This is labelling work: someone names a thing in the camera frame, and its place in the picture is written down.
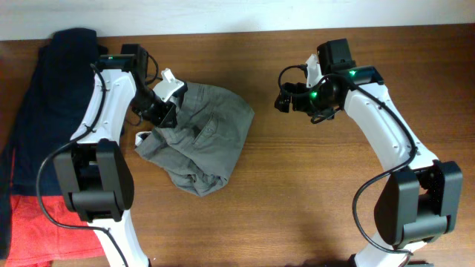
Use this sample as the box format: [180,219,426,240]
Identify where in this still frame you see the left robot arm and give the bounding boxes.
[48,44,187,266]

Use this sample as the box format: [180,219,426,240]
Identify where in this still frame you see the left black camera cable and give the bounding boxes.
[35,53,164,267]

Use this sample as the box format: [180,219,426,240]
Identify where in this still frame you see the navy blue garment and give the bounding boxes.
[1,27,108,196]

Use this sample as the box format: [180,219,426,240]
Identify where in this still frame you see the red mesh garment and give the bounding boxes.
[1,147,105,266]

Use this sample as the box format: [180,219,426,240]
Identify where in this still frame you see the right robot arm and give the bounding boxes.
[275,39,463,267]

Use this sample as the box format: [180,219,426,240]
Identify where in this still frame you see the black camera cable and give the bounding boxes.
[35,53,164,267]
[277,64,419,260]

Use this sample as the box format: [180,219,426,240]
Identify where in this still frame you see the right black camera cable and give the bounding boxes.
[277,64,419,260]

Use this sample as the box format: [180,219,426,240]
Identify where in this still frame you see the grey shorts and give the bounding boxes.
[135,82,255,197]

